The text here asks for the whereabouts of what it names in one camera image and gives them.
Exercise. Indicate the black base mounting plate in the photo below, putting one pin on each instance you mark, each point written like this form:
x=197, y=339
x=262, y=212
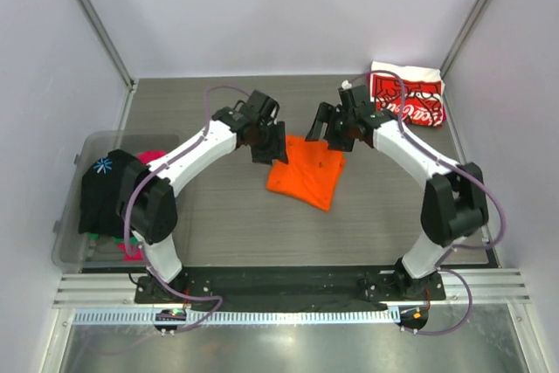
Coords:
x=306, y=289

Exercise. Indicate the orange t-shirt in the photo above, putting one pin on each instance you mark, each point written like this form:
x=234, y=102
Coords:
x=311, y=174

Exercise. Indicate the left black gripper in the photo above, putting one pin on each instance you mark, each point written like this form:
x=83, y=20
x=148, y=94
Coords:
x=276, y=150

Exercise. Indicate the right aluminium corner post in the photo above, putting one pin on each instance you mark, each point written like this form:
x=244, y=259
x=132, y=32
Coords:
x=466, y=30

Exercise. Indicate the black t-shirt in bin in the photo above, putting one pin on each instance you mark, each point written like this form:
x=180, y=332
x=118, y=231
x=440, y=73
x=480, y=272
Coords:
x=99, y=192

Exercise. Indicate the green t-shirt in bin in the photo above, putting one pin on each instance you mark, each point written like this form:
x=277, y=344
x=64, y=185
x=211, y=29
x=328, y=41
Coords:
x=99, y=240

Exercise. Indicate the clear plastic bin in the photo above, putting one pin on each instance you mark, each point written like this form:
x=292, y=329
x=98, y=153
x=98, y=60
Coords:
x=74, y=252

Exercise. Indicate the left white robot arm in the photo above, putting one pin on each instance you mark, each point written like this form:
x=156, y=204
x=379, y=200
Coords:
x=147, y=198

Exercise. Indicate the magenta t-shirt in bin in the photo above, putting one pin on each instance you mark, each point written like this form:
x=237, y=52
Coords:
x=150, y=156

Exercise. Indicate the slotted cable duct rail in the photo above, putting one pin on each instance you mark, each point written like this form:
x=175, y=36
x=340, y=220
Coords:
x=174, y=318

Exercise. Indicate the folded red white t-shirt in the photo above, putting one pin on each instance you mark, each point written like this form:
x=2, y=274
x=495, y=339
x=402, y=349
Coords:
x=424, y=88

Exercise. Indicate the left aluminium corner post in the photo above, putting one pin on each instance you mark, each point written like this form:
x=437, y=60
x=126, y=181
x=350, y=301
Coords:
x=106, y=42

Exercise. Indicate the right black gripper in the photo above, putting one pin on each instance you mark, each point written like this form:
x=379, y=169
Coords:
x=323, y=115

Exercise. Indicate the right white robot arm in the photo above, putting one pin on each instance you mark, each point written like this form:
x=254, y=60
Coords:
x=454, y=205

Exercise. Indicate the aluminium corner post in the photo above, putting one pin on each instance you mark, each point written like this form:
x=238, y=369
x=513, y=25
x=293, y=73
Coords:
x=106, y=42
x=466, y=30

